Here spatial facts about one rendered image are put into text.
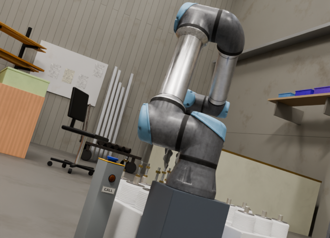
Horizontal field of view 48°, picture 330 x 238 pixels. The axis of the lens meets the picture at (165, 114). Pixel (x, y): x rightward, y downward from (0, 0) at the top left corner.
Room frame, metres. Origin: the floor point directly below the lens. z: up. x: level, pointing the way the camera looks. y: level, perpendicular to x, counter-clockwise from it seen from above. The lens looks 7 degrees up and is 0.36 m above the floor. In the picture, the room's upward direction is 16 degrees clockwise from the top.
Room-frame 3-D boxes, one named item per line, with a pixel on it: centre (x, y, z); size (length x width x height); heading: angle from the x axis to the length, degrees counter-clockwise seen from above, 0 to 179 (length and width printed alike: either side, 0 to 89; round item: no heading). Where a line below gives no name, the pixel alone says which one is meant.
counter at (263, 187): (4.68, -1.03, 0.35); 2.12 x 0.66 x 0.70; 109
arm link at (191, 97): (1.58, -0.09, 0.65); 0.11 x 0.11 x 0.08; 81
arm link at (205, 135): (1.12, -0.13, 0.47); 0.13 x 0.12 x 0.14; 81
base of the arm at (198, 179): (1.12, -0.13, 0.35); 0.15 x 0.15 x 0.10
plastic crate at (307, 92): (5.11, -1.85, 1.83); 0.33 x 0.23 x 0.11; 19
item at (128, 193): (1.46, 0.03, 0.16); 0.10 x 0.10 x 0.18
